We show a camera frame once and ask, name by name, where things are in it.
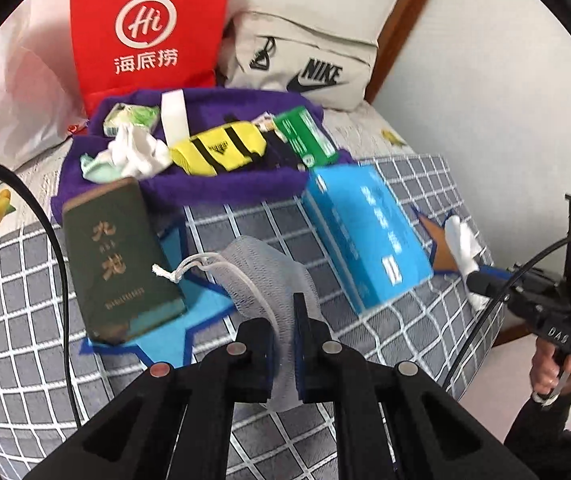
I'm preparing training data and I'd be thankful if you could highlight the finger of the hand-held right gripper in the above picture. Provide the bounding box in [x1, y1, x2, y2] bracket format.
[478, 263, 535, 284]
[467, 271, 527, 307]

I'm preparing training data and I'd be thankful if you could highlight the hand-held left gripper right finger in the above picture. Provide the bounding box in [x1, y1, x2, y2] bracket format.
[293, 293, 541, 480]

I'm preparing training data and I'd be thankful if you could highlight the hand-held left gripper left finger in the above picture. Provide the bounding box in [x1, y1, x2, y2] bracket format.
[28, 320, 274, 480]

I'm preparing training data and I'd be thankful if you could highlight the white sock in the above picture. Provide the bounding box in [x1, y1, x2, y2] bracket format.
[106, 124, 173, 179]
[444, 215, 490, 311]

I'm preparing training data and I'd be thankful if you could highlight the white mesh bag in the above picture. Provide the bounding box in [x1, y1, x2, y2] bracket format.
[151, 235, 322, 413]

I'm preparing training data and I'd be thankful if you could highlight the black sock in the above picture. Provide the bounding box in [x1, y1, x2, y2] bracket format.
[260, 132, 311, 171]

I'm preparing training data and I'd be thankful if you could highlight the yellow sock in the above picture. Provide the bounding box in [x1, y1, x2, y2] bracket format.
[170, 121, 268, 177]

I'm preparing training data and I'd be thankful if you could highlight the green foil packet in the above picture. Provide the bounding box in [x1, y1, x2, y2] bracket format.
[271, 106, 339, 168]

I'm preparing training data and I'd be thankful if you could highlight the mint green cloth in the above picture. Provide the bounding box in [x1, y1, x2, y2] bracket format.
[80, 152, 133, 184]

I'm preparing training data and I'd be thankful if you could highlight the person's right forearm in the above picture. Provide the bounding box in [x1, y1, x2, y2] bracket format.
[505, 382, 571, 480]

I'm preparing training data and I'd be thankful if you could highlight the person's right hand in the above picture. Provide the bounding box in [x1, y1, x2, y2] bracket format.
[529, 339, 571, 404]

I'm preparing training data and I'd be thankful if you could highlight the blue tissue pack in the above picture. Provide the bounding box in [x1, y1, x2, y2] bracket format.
[301, 164, 435, 313]

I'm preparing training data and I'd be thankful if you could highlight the purple towel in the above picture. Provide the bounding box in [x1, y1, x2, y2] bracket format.
[50, 87, 353, 226]

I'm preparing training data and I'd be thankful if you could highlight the dark green book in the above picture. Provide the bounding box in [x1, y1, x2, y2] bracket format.
[62, 177, 188, 343]

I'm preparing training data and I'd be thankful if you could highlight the fruit print bed sheet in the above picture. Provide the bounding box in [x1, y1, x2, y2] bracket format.
[0, 102, 419, 261]

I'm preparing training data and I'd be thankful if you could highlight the lemon print wipe sachet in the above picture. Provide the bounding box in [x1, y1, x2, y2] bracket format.
[251, 111, 278, 133]

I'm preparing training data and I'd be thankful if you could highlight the checked blanket with stars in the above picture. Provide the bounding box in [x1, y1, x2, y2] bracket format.
[0, 154, 506, 480]

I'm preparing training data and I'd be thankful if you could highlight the white cloth strip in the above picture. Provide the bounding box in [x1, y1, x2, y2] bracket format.
[160, 89, 189, 143]

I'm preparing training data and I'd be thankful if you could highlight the wooden headboard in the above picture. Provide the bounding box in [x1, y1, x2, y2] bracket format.
[363, 0, 449, 106]

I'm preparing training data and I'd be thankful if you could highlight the small green tissue packet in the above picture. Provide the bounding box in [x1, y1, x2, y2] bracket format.
[102, 102, 162, 137]

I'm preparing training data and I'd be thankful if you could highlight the beige waist bag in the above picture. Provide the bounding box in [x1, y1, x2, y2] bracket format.
[215, 10, 381, 111]

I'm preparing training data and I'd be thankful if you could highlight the red paper bag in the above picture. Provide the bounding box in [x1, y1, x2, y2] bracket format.
[69, 0, 238, 116]

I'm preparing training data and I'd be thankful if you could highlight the white plastic bag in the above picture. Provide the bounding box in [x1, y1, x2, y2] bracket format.
[0, 7, 91, 171]

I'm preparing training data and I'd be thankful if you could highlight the black cable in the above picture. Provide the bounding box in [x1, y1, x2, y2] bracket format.
[440, 237, 571, 391]
[0, 159, 82, 423]

